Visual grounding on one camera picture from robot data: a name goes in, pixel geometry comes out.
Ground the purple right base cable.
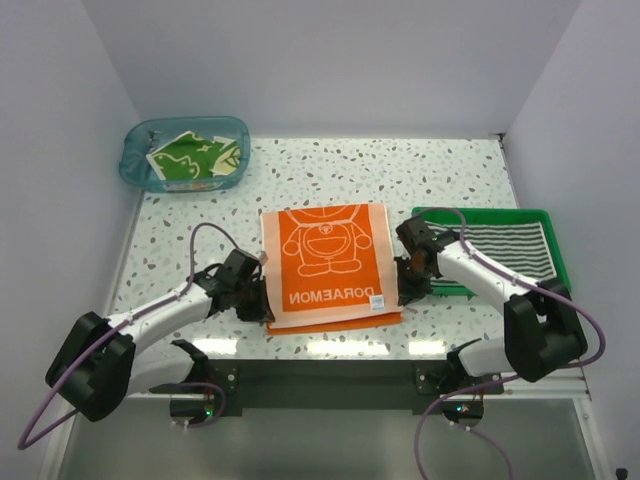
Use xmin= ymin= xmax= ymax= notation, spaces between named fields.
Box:
xmin=414 ymin=382 xmax=516 ymax=480

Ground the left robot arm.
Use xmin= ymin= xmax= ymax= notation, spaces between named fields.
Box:
xmin=45 ymin=249 xmax=273 ymax=422

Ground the green cream patterned towel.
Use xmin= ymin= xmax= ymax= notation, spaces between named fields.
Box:
xmin=146 ymin=131 xmax=242 ymax=181

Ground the orange white towel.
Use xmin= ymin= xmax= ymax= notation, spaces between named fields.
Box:
xmin=261 ymin=203 xmax=402 ymax=335

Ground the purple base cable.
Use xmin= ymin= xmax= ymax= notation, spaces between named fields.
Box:
xmin=414 ymin=382 xmax=516 ymax=480
xmin=169 ymin=378 xmax=230 ymax=429

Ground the green white striped towel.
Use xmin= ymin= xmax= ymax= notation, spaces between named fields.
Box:
xmin=429 ymin=222 xmax=557 ymax=291

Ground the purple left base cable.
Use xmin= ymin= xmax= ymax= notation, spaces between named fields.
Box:
xmin=169 ymin=378 xmax=230 ymax=429

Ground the teal plastic laundry basket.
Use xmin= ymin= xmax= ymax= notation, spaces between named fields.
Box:
xmin=118 ymin=116 xmax=251 ymax=193

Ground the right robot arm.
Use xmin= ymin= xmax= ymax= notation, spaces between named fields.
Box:
xmin=394 ymin=217 xmax=588 ymax=393

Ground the green plastic tray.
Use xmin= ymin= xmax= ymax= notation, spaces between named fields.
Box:
xmin=412 ymin=207 xmax=571 ymax=287

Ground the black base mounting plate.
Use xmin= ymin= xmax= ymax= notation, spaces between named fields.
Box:
xmin=148 ymin=358 xmax=506 ymax=419

